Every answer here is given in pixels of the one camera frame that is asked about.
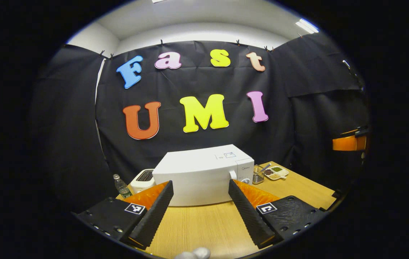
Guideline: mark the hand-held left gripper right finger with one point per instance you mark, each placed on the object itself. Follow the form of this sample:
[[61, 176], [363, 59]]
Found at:
[[249, 216]]

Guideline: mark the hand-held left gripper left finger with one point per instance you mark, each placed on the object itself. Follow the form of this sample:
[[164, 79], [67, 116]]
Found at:
[[154, 216]]

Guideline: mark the clear utensil holder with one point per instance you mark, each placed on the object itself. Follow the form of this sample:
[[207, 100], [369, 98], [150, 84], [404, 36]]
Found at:
[[258, 177]]

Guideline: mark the black backdrop cloth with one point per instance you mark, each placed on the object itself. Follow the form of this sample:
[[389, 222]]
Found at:
[[298, 144]]

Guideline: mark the white toaster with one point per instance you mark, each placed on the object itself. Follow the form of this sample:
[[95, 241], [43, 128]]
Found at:
[[141, 185]]

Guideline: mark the ceiling light panel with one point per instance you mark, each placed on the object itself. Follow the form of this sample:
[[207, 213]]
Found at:
[[307, 26]]

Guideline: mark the white microwave oven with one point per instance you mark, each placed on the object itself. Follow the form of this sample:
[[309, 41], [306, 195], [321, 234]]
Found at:
[[197, 180]]

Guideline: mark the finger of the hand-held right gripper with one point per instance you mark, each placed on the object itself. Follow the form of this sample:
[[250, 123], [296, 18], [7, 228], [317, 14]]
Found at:
[[348, 144], [362, 131]]

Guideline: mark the metal spoon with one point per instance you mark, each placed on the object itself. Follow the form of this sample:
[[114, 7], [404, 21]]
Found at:
[[266, 167]]

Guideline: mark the white divided condiment dish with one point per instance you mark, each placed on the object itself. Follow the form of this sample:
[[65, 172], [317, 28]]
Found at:
[[277, 173]]

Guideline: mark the clear plastic water bottle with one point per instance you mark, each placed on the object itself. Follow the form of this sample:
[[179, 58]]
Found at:
[[122, 190]]

